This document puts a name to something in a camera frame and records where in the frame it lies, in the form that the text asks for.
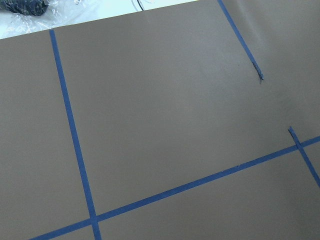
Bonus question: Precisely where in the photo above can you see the folded dark blue umbrella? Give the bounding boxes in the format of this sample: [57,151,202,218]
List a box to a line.
[0,0,49,16]

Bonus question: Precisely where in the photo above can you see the clear plastic bag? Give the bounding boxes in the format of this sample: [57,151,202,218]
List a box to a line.
[0,0,99,39]

